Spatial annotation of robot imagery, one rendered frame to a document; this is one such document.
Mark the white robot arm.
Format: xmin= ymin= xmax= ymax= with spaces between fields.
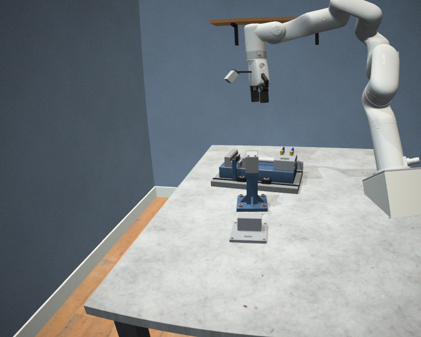
xmin=244 ymin=0 xmax=420 ymax=175

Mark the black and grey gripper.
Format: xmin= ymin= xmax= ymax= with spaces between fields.
xmin=247 ymin=58 xmax=270 ymax=103

